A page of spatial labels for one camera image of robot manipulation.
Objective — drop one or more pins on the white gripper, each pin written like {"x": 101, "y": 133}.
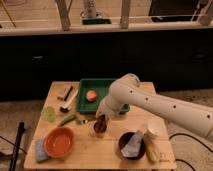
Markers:
{"x": 106, "y": 109}

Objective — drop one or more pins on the dark red grape bunch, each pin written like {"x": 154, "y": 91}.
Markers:
{"x": 100, "y": 126}

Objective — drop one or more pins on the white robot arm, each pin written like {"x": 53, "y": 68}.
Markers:
{"x": 193, "y": 117}

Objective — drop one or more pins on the metal cup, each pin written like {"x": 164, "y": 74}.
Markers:
{"x": 99, "y": 135}

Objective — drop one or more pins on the green plastic tray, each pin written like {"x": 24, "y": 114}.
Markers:
{"x": 99, "y": 85}

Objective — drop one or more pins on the orange round fruit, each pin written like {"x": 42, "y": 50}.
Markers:
{"x": 91, "y": 95}

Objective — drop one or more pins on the dark brown bowl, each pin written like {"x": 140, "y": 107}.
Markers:
{"x": 123, "y": 140}

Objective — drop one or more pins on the green cucumber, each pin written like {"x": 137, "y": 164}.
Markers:
{"x": 67, "y": 120}

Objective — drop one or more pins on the brown black brush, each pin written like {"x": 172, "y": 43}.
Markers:
{"x": 64, "y": 93}

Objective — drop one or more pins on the grey crumpled cloth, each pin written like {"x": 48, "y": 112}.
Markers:
{"x": 131, "y": 149}

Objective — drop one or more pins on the orange bowl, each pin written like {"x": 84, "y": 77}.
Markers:
{"x": 59, "y": 142}

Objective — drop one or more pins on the green base object on shelf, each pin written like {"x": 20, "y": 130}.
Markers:
{"x": 96, "y": 21}

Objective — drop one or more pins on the blue cloth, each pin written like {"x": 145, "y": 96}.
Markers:
{"x": 40, "y": 154}

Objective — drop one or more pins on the black pole stand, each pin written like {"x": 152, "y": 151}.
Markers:
{"x": 16, "y": 148}

